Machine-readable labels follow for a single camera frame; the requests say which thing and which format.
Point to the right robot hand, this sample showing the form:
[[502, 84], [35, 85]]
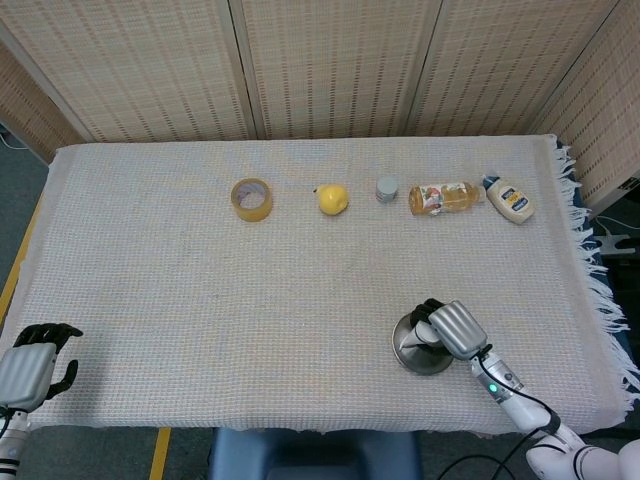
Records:
[[460, 330]]

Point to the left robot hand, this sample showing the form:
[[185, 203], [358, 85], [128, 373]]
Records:
[[25, 372]]

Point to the round steel plate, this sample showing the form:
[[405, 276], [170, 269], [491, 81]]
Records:
[[425, 362]]

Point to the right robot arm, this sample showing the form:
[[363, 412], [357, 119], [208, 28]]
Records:
[[520, 410]]

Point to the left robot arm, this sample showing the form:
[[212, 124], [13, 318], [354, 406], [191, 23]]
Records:
[[10, 445]]

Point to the yellow juice bottle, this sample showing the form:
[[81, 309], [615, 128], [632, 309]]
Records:
[[450, 197]]

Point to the cream mayonnaise squeeze bottle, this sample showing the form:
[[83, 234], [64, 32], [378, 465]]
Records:
[[510, 202]]

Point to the small grey lidded jar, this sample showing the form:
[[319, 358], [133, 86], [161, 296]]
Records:
[[386, 190]]

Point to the blue cloth under tablecloth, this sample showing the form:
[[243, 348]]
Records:
[[632, 349]]

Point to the yellow plastic fruit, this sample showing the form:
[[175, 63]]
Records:
[[332, 200]]

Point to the white waffle tablecloth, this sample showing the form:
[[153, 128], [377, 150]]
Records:
[[200, 300]]

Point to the yellow clear tape roll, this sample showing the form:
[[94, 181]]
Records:
[[250, 214]]

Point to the woven bamboo screen panel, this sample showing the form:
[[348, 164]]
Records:
[[605, 100], [500, 65], [150, 65], [340, 65], [25, 110]]

